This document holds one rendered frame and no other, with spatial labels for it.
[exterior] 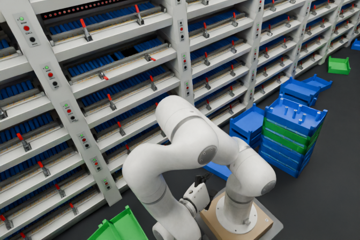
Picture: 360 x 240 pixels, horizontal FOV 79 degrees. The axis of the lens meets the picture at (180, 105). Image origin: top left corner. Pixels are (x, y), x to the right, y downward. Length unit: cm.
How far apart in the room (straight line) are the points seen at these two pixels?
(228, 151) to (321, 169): 130
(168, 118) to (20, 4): 70
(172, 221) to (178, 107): 37
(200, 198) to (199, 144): 50
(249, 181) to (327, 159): 123
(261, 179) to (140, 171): 42
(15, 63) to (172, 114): 72
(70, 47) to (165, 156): 72
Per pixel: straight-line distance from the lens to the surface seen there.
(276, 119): 154
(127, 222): 162
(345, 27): 361
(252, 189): 83
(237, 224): 115
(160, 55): 128
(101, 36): 111
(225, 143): 65
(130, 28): 115
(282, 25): 224
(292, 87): 255
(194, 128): 49
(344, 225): 171
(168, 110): 55
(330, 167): 195
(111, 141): 137
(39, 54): 106
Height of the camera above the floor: 139
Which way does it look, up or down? 36 degrees down
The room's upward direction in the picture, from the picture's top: 8 degrees counter-clockwise
